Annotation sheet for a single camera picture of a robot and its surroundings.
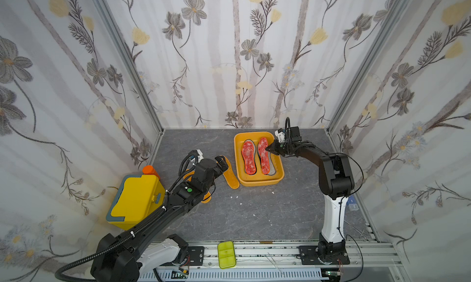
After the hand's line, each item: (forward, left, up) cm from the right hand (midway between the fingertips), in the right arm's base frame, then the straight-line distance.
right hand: (268, 144), depth 99 cm
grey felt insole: (-12, -3, -8) cm, 15 cm away
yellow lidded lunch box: (-34, +58, +5) cm, 67 cm away
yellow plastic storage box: (-20, +9, -5) cm, 22 cm away
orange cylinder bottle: (-17, +61, -3) cm, 63 cm away
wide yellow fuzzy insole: (-33, +33, +23) cm, 52 cm away
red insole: (0, +10, -9) cm, 14 cm away
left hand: (-18, +24, +11) cm, 32 cm away
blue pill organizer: (-30, -40, -6) cm, 50 cm away
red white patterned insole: (-3, +2, -5) cm, 7 cm away
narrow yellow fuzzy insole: (-15, +20, -11) cm, 27 cm away
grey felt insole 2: (+9, +10, -10) cm, 17 cm away
